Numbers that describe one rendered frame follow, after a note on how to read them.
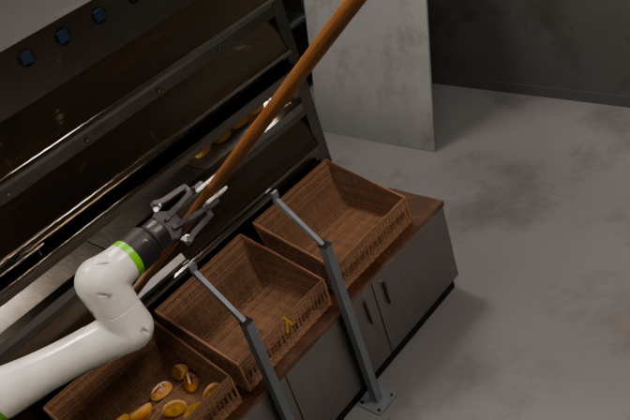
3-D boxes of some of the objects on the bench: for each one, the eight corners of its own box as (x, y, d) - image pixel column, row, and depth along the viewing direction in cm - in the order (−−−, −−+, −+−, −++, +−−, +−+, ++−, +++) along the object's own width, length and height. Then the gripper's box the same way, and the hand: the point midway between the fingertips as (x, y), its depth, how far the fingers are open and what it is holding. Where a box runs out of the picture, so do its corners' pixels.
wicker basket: (266, 267, 396) (248, 222, 381) (338, 201, 426) (324, 157, 411) (342, 295, 364) (326, 247, 349) (414, 221, 394) (402, 174, 379)
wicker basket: (68, 453, 330) (38, 407, 316) (172, 359, 360) (148, 313, 345) (138, 509, 298) (108, 461, 283) (246, 401, 327) (223, 352, 313)
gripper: (121, 221, 188) (192, 165, 202) (168, 273, 188) (237, 213, 201) (127, 209, 182) (202, 152, 195) (177, 262, 182) (247, 201, 195)
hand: (210, 190), depth 196 cm, fingers closed on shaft, 3 cm apart
